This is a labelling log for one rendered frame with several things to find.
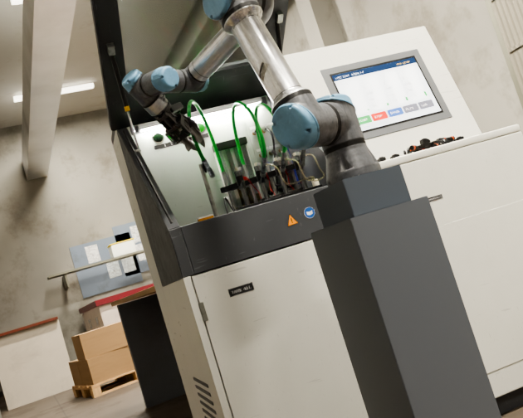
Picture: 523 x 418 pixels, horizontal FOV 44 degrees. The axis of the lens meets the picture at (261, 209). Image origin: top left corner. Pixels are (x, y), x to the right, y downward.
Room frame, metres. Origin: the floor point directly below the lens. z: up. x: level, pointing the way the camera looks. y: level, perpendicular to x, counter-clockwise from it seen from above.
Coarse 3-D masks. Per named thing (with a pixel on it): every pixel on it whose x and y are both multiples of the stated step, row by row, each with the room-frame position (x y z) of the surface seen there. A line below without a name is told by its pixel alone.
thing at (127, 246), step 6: (126, 240) 10.72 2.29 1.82; (132, 240) 10.77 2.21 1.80; (108, 246) 10.79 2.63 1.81; (114, 246) 10.65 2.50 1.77; (120, 246) 10.69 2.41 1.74; (126, 246) 10.72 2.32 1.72; (132, 246) 10.76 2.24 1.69; (114, 252) 10.64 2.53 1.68; (120, 252) 10.68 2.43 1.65; (126, 252) 10.71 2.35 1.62; (132, 252) 10.75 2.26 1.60
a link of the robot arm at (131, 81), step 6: (132, 72) 2.02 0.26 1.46; (138, 72) 2.01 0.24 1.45; (126, 78) 2.02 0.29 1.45; (132, 78) 1.99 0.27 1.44; (138, 78) 2.00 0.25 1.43; (126, 84) 2.00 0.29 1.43; (132, 84) 2.00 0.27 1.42; (138, 84) 2.00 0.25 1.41; (132, 90) 2.02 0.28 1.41; (138, 90) 2.01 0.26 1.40; (138, 96) 2.03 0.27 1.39; (144, 96) 2.02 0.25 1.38; (156, 96) 2.05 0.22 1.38; (144, 102) 2.05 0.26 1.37; (150, 102) 2.05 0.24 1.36
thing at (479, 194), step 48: (336, 48) 2.67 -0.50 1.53; (384, 48) 2.72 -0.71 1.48; (432, 48) 2.77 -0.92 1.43; (384, 144) 2.57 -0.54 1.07; (480, 144) 2.41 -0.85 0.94; (432, 192) 2.33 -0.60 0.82; (480, 192) 2.39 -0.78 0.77; (480, 240) 2.37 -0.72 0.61; (480, 288) 2.35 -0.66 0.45; (480, 336) 2.33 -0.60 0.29
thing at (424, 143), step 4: (452, 136) 2.51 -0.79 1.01; (460, 136) 2.47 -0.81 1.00; (420, 140) 2.47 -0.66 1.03; (424, 140) 2.46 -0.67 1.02; (428, 140) 2.47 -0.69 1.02; (436, 140) 2.47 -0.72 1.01; (440, 140) 2.49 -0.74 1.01; (444, 140) 2.48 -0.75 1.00; (448, 140) 2.50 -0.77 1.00; (452, 140) 2.50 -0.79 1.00; (456, 140) 2.47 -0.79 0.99; (424, 144) 2.45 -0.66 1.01; (428, 144) 2.46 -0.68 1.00; (432, 144) 2.46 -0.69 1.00; (436, 144) 2.44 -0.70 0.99; (440, 144) 2.48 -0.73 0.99; (408, 148) 2.48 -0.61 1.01; (412, 148) 2.42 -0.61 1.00; (416, 148) 2.43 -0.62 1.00; (420, 148) 2.45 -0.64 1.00; (424, 148) 2.48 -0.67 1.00; (404, 152) 2.48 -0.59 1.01; (408, 152) 2.48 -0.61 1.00; (412, 152) 2.48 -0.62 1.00
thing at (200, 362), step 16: (256, 256) 2.15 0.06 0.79; (176, 288) 2.25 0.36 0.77; (192, 288) 2.06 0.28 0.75; (176, 304) 2.36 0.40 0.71; (192, 304) 2.06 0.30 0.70; (176, 320) 2.49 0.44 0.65; (192, 320) 2.12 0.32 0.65; (192, 336) 2.21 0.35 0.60; (192, 352) 2.33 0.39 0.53; (208, 352) 2.06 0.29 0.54; (192, 368) 2.45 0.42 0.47; (208, 368) 2.07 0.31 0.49; (192, 384) 2.58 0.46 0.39; (208, 384) 2.17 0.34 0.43; (208, 400) 2.25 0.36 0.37; (224, 400) 2.06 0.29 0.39; (208, 416) 2.39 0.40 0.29; (224, 416) 2.06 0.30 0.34
